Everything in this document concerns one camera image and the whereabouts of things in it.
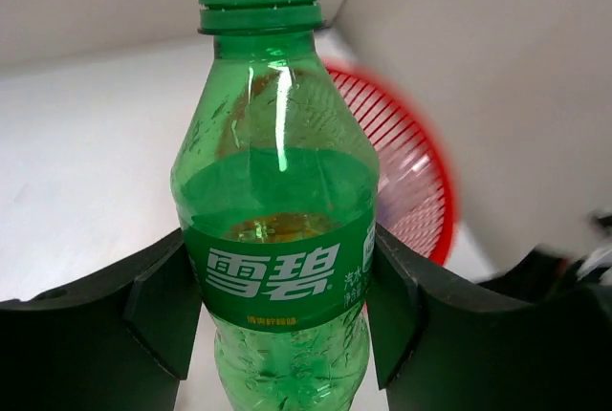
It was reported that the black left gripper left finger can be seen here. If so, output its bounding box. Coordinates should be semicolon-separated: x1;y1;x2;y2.
1;230;201;410

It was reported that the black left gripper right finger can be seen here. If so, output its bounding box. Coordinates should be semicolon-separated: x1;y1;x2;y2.
367;228;611;410

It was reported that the green Sprite bottle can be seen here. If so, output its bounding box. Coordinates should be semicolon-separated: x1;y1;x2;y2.
171;0;379;410

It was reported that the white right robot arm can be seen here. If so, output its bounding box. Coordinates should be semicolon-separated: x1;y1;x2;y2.
479;211;611;304

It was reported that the red mesh plastic bin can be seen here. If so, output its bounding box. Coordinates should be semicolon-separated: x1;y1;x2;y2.
326;62;458;266

